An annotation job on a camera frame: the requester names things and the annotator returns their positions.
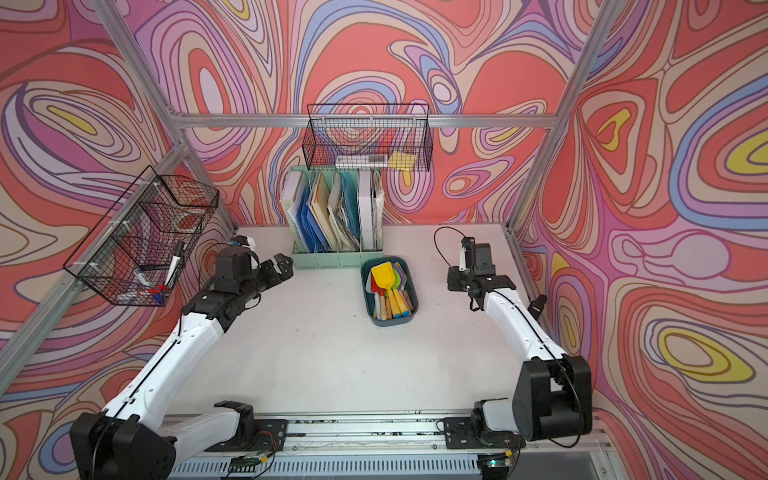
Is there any black stapler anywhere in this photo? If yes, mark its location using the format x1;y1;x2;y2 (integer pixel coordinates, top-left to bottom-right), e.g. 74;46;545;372
527;294;548;320

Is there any yellow sponge in basket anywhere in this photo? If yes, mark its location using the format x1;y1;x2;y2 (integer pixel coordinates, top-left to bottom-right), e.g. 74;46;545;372
387;151;418;172

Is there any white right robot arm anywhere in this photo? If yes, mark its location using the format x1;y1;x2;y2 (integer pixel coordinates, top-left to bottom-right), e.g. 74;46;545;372
447;236;593;448

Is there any red shovel wooden handle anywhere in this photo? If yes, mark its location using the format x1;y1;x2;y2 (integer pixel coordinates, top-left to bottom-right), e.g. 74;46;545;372
370;274;387;321

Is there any dark teal storage box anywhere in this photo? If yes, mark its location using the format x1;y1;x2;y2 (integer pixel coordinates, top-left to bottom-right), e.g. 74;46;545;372
360;256;419;327

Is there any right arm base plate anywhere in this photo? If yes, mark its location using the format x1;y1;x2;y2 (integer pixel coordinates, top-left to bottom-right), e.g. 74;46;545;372
437;417;526;451

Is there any black wire basket back wall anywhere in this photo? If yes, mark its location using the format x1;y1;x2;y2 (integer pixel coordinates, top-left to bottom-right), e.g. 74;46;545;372
302;101;433;172

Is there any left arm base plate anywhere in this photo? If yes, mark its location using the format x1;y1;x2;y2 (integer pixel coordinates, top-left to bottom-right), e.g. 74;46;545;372
206;418;288;453

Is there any black wire basket wall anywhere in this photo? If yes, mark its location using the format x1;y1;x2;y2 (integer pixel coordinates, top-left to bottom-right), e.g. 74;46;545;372
302;101;433;172
63;167;219;307

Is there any yellow shovel blue handle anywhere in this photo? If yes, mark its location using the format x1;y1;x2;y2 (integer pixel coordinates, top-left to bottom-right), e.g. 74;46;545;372
371;262;410;319

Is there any mint green file organizer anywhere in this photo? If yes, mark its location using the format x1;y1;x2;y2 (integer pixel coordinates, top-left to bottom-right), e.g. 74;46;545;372
279;167;385;269

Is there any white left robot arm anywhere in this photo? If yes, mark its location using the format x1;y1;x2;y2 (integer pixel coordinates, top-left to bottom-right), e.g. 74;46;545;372
69;235;294;479

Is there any black marker pen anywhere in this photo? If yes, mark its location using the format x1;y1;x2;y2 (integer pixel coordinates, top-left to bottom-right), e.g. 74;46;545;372
164;241;185;290

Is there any black wire basket left wall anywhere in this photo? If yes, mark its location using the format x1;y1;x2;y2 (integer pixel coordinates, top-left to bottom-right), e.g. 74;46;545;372
63;167;219;307

